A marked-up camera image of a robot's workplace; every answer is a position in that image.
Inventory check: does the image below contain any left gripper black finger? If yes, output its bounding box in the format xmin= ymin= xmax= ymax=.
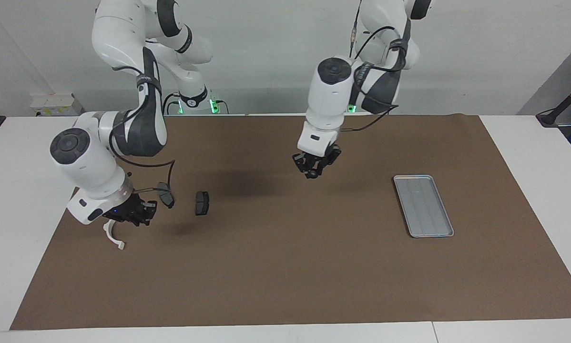
xmin=314 ymin=145 xmax=342 ymax=178
xmin=294 ymin=153 xmax=315 ymax=179

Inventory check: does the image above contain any silver metal tray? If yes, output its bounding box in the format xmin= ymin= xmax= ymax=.
xmin=393 ymin=175 xmax=455 ymax=238

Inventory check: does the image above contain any elongated dark brake pad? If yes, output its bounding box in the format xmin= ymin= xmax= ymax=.
xmin=158 ymin=182 xmax=175 ymax=209

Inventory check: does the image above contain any rectangular dark brake pad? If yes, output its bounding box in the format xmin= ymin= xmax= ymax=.
xmin=195 ymin=191 xmax=211 ymax=216

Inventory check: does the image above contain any brown table mat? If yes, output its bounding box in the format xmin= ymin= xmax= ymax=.
xmin=10 ymin=114 xmax=571 ymax=330

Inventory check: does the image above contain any white power strip box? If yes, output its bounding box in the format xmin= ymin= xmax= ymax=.
xmin=31 ymin=93 xmax=83 ymax=116

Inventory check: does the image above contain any black angled stand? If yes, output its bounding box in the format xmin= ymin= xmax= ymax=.
xmin=536 ymin=75 xmax=571 ymax=128

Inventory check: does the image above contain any white curved plastic bracket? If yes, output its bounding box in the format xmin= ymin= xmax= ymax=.
xmin=103 ymin=220 xmax=125 ymax=251

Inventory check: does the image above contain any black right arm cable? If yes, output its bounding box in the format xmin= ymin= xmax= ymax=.
xmin=109 ymin=62 xmax=177 ymax=193

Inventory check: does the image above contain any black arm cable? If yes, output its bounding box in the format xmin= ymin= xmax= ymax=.
xmin=109 ymin=62 xmax=177 ymax=193
xmin=339 ymin=0 xmax=412 ymax=132

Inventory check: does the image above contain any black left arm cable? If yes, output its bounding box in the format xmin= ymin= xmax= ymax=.
xmin=339 ymin=0 xmax=412 ymax=132

